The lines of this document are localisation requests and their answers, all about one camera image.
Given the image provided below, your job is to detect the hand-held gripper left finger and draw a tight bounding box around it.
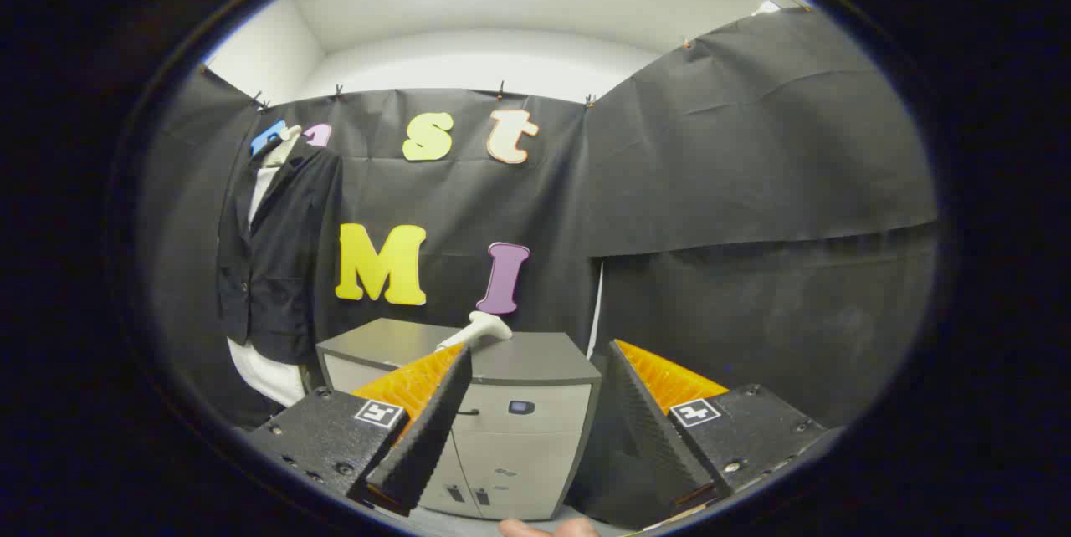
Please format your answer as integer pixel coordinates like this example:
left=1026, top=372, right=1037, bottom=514
left=247, top=343, right=474, bottom=518

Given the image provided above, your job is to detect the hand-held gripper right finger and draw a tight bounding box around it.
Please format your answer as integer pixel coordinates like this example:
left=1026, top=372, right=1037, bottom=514
left=602, top=340, right=831, bottom=531

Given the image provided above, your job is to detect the white garment steamer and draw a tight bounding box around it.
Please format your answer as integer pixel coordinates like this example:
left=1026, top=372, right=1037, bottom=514
left=435, top=311, right=513, bottom=351

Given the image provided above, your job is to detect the black suit jacket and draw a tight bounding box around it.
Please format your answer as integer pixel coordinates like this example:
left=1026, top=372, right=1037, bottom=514
left=216, top=148, right=344, bottom=366

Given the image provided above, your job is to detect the grey cabinet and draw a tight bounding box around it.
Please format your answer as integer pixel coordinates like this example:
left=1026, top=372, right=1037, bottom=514
left=316, top=318, right=603, bottom=523

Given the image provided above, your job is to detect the black backdrop cloth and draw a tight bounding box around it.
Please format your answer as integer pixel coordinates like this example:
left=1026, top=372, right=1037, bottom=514
left=138, top=8, right=940, bottom=525

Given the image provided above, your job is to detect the white plastic hanger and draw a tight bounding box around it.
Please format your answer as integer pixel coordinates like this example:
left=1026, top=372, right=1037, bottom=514
left=266, top=125, right=302, bottom=170

